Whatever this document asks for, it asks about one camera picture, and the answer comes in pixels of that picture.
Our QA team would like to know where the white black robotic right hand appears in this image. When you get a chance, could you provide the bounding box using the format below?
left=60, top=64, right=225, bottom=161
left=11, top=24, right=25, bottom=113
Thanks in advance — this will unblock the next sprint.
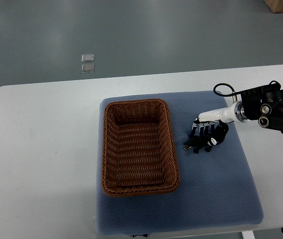
left=189, top=101, right=249, bottom=148

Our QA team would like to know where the dark toy crocodile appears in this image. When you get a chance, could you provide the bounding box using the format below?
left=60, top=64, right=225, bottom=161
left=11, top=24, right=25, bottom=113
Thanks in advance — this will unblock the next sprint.
left=183, top=135, right=214, bottom=154

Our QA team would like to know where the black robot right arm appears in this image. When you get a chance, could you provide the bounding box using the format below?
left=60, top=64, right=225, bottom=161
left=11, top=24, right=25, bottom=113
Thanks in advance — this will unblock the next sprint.
left=240, top=81, right=283, bottom=133

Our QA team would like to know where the brown wicker basket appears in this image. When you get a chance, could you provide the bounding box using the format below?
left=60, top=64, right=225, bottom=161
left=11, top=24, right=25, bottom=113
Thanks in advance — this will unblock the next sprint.
left=101, top=99, right=180, bottom=197

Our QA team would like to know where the blue-grey foam mat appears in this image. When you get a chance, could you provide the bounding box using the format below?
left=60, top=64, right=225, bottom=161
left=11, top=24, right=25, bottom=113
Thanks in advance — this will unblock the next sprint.
left=95, top=91, right=264, bottom=236

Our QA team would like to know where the white table leg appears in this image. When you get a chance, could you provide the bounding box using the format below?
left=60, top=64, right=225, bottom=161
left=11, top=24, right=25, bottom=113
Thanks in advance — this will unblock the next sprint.
left=241, top=231, right=255, bottom=239

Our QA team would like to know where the dark label under mat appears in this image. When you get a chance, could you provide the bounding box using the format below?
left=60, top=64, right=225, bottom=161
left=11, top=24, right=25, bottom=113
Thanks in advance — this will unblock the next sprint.
left=132, top=234, right=148, bottom=239

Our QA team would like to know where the upper floor socket plate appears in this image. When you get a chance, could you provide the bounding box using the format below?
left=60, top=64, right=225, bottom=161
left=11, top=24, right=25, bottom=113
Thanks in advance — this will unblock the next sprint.
left=81, top=53, right=94, bottom=62

